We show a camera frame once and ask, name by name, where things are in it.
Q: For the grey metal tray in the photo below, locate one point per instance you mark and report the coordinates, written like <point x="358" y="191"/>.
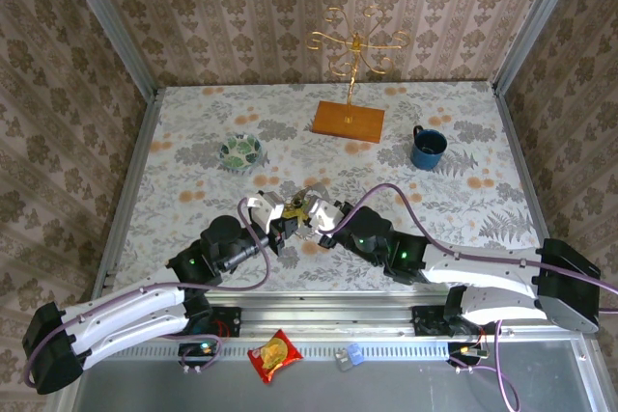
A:
<point x="386" y="388"/>

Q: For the dark blue mug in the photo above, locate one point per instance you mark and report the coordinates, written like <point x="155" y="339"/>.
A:
<point x="427" y="149"/>

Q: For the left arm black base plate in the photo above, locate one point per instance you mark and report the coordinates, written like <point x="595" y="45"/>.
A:
<point x="232" y="321"/>

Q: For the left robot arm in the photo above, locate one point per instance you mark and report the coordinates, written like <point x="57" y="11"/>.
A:
<point x="125" y="306"/>

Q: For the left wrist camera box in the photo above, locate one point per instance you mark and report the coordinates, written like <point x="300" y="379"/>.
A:
<point x="263" y="211"/>

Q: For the red snack packet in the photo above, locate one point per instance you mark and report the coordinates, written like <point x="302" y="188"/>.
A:
<point x="274" y="355"/>

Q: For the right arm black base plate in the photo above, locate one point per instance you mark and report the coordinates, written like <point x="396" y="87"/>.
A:
<point x="424" y="324"/>

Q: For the aluminium frame corner post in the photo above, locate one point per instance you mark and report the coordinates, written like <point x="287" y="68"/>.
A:
<point x="106" y="21"/>
<point x="536" y="21"/>

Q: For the aluminium frame cross rail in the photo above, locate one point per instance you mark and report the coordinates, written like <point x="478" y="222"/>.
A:
<point x="328" y="320"/>

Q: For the aluminium table side rail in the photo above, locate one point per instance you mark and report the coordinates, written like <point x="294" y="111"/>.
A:
<point x="521" y="156"/>
<point x="140" y="151"/>

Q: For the green leaf pattern bowl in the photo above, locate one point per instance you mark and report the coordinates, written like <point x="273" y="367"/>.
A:
<point x="240" y="151"/>

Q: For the small blue packet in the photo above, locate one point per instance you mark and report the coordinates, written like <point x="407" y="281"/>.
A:
<point x="356" y="353"/>

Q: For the small grey packet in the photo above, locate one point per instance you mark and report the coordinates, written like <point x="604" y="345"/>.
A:
<point x="343" y="363"/>

